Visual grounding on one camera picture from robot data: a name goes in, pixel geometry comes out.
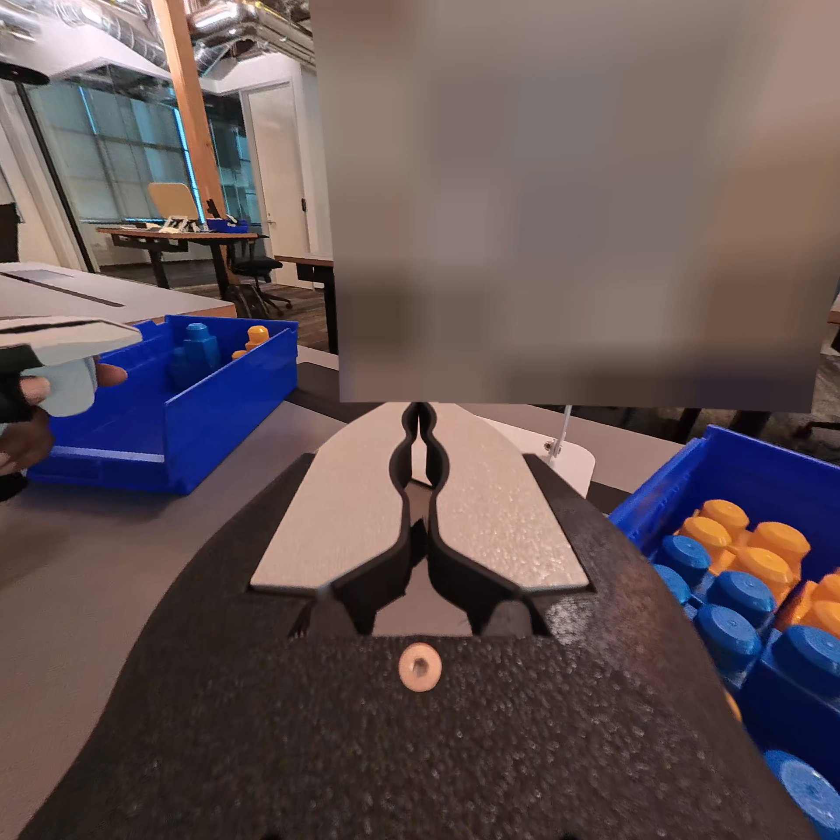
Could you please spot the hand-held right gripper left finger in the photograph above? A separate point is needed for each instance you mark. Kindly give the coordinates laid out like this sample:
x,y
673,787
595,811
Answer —
x,y
334,518

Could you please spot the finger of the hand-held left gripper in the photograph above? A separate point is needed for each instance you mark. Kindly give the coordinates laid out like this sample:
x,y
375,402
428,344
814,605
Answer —
x,y
79,338
46,320

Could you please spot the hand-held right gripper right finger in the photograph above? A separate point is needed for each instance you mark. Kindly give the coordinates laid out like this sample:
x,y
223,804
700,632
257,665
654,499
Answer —
x,y
505,518

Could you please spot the blue two-stud mega block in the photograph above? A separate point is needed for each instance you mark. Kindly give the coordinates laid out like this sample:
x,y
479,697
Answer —
x,y
178,367

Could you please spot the blue one-stud mega block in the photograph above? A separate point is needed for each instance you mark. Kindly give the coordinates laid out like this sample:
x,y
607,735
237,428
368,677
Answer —
x,y
202,351

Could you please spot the blue plastic bin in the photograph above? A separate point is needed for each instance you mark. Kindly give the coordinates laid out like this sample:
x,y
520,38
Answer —
x,y
741,459
226,226
216,426

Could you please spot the pile of blue mega blocks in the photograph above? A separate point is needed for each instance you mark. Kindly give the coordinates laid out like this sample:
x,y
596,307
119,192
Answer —
x,y
741,590

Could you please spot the person's left hand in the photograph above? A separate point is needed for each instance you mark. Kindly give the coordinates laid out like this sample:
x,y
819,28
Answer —
x,y
26,443

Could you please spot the grey top table wooden edge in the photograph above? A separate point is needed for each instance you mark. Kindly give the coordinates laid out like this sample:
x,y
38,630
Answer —
x,y
131,295

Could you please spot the wooden document stand white base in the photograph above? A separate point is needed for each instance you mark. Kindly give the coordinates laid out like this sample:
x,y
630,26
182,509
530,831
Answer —
x,y
571,459
170,200

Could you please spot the wooden top office desk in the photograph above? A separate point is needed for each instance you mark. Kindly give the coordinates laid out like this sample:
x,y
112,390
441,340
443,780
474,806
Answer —
x,y
305,262
170,233

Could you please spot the black floor lamp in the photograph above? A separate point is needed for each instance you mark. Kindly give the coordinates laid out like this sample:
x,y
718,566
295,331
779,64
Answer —
x,y
46,164

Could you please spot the black office chair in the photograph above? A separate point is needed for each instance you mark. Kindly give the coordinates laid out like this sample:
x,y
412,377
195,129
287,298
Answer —
x,y
256,269

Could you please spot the white door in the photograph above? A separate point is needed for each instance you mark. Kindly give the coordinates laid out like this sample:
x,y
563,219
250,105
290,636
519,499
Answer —
x,y
279,164

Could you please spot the silver ventilation duct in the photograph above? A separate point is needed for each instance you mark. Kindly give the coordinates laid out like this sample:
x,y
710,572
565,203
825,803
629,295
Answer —
x,y
229,26

